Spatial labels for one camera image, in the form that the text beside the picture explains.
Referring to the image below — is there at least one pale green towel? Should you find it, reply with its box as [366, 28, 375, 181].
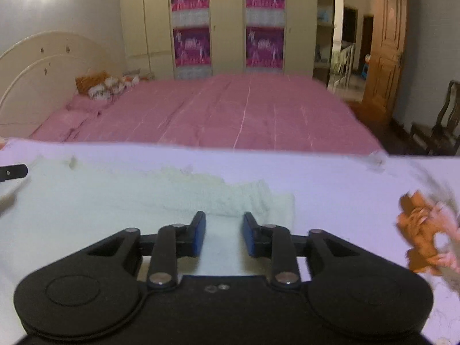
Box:
[1, 157, 295, 344]

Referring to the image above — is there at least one floral lilac bed sheet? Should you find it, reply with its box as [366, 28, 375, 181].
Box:
[0, 136, 460, 345]

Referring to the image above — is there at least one cream curved headboard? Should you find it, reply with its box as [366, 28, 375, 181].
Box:
[1, 31, 123, 138]

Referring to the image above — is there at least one orange patterned pillow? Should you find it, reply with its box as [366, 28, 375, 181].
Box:
[75, 72, 148, 101]

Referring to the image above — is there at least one pink quilt bedspread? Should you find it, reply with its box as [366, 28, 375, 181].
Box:
[32, 73, 381, 155]

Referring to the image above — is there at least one dark wooden chair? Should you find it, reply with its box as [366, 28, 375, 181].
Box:
[409, 80, 459, 156]

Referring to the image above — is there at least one cream wardrobe with posters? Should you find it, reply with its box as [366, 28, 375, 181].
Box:
[121, 0, 317, 79]

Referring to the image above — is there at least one brown wooden door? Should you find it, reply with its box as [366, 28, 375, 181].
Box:
[363, 0, 407, 120]

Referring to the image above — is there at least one open shelf unit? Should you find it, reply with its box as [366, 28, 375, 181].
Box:
[313, 0, 335, 86]

